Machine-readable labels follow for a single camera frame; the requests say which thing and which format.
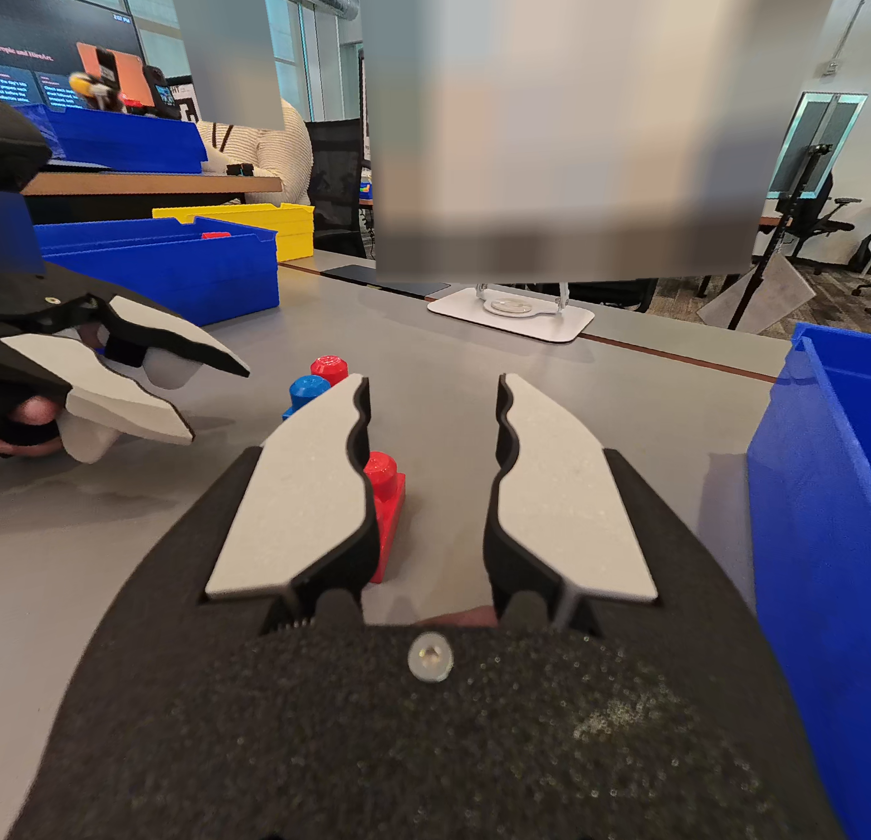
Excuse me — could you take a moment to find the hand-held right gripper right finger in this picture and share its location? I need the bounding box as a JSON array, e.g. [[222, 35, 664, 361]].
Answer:
[[482, 373, 660, 633]]

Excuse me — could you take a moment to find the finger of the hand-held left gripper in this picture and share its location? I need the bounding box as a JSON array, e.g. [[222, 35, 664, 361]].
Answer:
[[0, 333, 197, 465], [92, 294, 251, 389]]

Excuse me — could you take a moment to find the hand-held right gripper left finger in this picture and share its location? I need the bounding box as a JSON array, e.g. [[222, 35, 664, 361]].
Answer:
[[204, 373, 381, 633]]

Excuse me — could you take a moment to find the red two-stud block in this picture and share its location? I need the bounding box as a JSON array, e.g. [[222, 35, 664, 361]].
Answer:
[[364, 451, 407, 585]]

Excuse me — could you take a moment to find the blue single-stud block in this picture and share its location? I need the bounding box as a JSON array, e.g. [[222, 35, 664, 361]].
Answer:
[[282, 376, 332, 422]]

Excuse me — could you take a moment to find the blue plastic bin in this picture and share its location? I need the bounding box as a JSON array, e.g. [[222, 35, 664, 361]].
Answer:
[[746, 320, 871, 840], [34, 216, 280, 328], [12, 103, 208, 174]]

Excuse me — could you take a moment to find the person's left hand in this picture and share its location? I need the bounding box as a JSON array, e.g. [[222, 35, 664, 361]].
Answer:
[[0, 396, 65, 457]]

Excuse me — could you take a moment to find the dark display screen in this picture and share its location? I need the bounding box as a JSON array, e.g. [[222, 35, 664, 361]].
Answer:
[[0, 0, 147, 111]]

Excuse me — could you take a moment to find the wood-edged desk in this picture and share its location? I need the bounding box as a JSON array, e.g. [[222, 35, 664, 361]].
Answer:
[[20, 172, 284, 223]]

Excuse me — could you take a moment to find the yellow plastic bin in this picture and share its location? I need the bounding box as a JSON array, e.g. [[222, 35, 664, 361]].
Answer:
[[152, 203, 315, 264]]

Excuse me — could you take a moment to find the flat table hatch cover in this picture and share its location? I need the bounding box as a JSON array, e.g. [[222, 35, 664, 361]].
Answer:
[[318, 266, 451, 299]]

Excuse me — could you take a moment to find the black mesh office chair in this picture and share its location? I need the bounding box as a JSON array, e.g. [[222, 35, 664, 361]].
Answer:
[[304, 118, 369, 260]]

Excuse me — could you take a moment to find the grey leaning board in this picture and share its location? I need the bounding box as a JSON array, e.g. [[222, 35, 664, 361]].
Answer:
[[696, 258, 817, 336]]

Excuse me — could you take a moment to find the black tripod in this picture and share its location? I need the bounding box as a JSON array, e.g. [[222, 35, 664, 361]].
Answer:
[[727, 143, 835, 331]]

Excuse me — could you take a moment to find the teal glass door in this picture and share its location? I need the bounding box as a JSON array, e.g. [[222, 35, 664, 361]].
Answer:
[[768, 91, 870, 201]]

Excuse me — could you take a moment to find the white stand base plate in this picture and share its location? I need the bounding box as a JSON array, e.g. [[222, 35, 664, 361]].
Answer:
[[426, 285, 596, 344]]

